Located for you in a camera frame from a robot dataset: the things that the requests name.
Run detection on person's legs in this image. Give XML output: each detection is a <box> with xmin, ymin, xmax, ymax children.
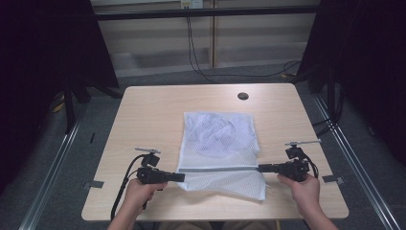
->
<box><xmin>159</xmin><ymin>220</ymin><xmax>280</xmax><ymax>230</ymax></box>

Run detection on person's left hand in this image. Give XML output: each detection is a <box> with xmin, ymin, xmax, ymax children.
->
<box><xmin>123</xmin><ymin>177</ymin><xmax>169</xmax><ymax>215</ymax></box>

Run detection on black wall cable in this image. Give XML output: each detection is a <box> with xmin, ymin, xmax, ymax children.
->
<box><xmin>186</xmin><ymin>16</ymin><xmax>214</xmax><ymax>83</ymax></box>
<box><xmin>188</xmin><ymin>16</ymin><xmax>302</xmax><ymax>80</ymax></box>

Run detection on dark curtain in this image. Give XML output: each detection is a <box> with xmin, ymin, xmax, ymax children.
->
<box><xmin>0</xmin><ymin>0</ymin><xmax>121</xmax><ymax>195</ymax></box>
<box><xmin>297</xmin><ymin>0</ymin><xmax>406</xmax><ymax>168</ymax></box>

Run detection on grey tape piece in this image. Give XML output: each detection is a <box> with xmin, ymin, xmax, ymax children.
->
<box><xmin>321</xmin><ymin>174</ymin><xmax>347</xmax><ymax>186</ymax></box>
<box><xmin>83</xmin><ymin>180</ymin><xmax>105</xmax><ymax>190</ymax></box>

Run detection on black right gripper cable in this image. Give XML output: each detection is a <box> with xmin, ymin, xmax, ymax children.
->
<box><xmin>302</xmin><ymin>152</ymin><xmax>320</xmax><ymax>179</ymax></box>

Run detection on black floor cables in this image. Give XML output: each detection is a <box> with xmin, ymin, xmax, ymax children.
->
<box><xmin>310</xmin><ymin>116</ymin><xmax>335</xmax><ymax>138</ymax></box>

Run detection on metal floor rail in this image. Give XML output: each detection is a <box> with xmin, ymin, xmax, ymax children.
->
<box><xmin>18</xmin><ymin>104</ymin><xmax>90</xmax><ymax>230</ymax></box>
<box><xmin>311</xmin><ymin>94</ymin><xmax>402</xmax><ymax>230</ymax></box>

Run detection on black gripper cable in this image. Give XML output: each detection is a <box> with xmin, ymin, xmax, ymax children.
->
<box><xmin>302</xmin><ymin>152</ymin><xmax>320</xmax><ymax>179</ymax></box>
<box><xmin>109</xmin><ymin>153</ymin><xmax>148</xmax><ymax>221</ymax></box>

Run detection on white crumpled cloth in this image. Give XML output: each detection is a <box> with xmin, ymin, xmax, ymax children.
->
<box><xmin>185</xmin><ymin>112</ymin><xmax>260</xmax><ymax>159</ymax></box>

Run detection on black metal stand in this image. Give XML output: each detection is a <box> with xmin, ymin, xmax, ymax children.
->
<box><xmin>325</xmin><ymin>63</ymin><xmax>340</xmax><ymax>128</ymax></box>
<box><xmin>61</xmin><ymin>76</ymin><xmax>93</xmax><ymax>135</ymax></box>

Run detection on person's right hand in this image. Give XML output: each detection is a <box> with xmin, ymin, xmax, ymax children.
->
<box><xmin>277</xmin><ymin>173</ymin><xmax>322</xmax><ymax>216</ymax></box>

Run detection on white mesh laundry bag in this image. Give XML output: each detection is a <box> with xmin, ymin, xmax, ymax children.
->
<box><xmin>176</xmin><ymin>110</ymin><xmax>268</xmax><ymax>201</ymax></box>

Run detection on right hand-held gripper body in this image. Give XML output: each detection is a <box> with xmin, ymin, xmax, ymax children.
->
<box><xmin>276</xmin><ymin>139</ymin><xmax>323</xmax><ymax>183</ymax></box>

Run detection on white wall outlet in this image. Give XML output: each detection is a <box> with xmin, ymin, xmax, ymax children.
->
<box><xmin>180</xmin><ymin>0</ymin><xmax>205</xmax><ymax>10</ymax></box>

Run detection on black horizontal bar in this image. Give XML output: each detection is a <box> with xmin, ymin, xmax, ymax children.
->
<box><xmin>95</xmin><ymin>4</ymin><xmax>321</xmax><ymax>22</ymax></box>

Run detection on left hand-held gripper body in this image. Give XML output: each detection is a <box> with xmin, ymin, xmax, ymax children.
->
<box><xmin>134</xmin><ymin>147</ymin><xmax>169</xmax><ymax>186</ymax></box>

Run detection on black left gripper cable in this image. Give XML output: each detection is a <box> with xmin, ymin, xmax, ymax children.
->
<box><xmin>109</xmin><ymin>153</ymin><xmax>148</xmax><ymax>221</ymax></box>

